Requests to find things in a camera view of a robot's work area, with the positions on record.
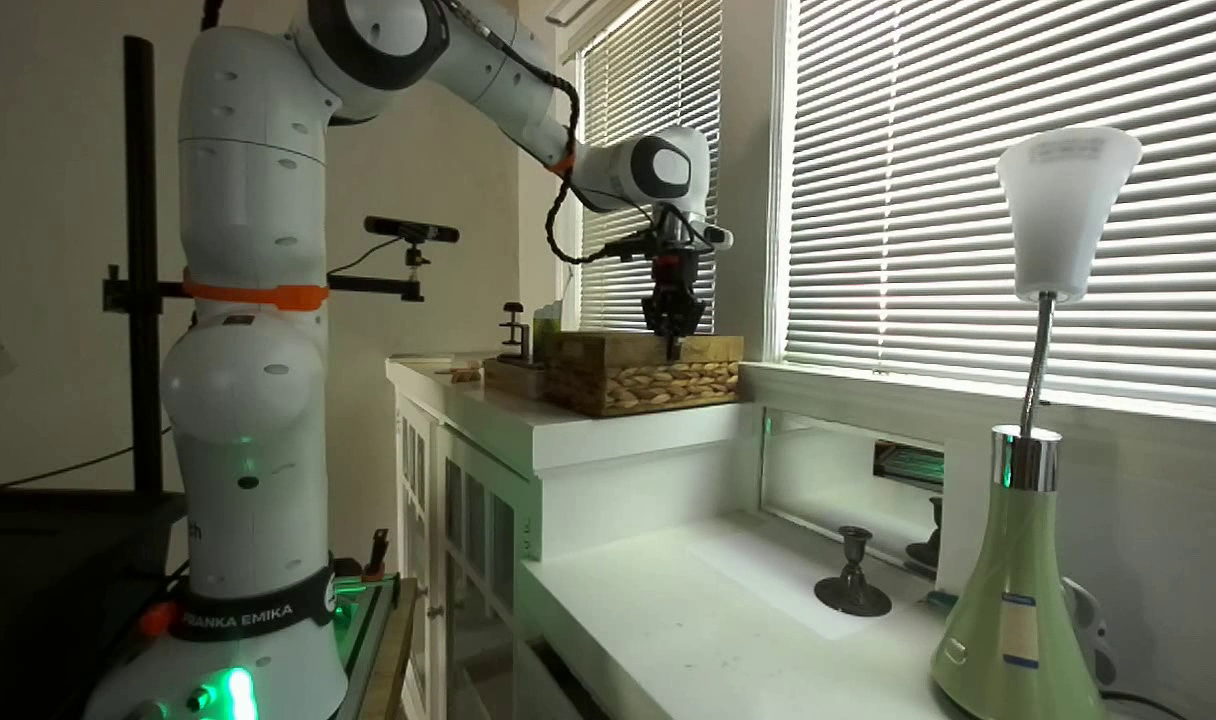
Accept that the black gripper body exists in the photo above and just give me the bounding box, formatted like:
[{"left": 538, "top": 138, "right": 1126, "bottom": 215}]
[{"left": 644, "top": 252, "right": 704, "bottom": 318}]

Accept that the woven wooden basket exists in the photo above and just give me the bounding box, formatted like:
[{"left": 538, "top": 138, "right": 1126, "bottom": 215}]
[{"left": 538, "top": 328, "right": 749, "bottom": 420}]

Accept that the white cabinet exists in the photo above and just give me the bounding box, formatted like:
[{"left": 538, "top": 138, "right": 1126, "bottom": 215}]
[{"left": 380, "top": 349, "right": 772, "bottom": 720}]

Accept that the small black clamp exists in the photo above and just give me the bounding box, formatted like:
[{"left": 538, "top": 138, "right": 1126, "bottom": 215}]
[{"left": 496, "top": 300, "right": 537, "bottom": 368}]

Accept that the narrow white window blind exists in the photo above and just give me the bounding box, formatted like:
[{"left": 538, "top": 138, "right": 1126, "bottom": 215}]
[{"left": 576, "top": 0, "right": 725, "bottom": 335}]

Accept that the black candle holder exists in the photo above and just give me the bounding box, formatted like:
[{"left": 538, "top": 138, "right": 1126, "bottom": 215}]
[{"left": 811, "top": 526, "right": 897, "bottom": 622}]

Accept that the wide white window blind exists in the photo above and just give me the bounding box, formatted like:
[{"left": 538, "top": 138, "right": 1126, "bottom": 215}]
[{"left": 780, "top": 0, "right": 1216, "bottom": 434}]

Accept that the green lamp with white shade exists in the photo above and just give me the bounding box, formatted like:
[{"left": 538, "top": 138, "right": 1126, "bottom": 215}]
[{"left": 927, "top": 124, "right": 1145, "bottom": 720}]

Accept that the wooden edged robot table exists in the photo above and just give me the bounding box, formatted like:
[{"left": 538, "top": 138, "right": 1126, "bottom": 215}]
[{"left": 322, "top": 533, "right": 430, "bottom": 720}]

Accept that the black desk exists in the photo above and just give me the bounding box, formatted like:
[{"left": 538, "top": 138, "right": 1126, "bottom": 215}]
[{"left": 0, "top": 486, "right": 193, "bottom": 720}]

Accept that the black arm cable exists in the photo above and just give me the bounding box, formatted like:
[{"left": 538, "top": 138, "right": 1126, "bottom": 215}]
[{"left": 461, "top": 0, "right": 641, "bottom": 270}]

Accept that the lamp power cord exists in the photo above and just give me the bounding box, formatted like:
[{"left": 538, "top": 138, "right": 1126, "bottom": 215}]
[{"left": 1056, "top": 572, "right": 1186, "bottom": 720}]

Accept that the black camera stand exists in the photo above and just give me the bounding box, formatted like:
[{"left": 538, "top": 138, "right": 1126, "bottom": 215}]
[{"left": 99, "top": 31, "right": 430, "bottom": 502}]

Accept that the thin black wall cable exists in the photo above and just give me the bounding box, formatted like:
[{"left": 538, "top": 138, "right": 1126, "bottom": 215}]
[{"left": 0, "top": 429, "right": 172, "bottom": 498}]

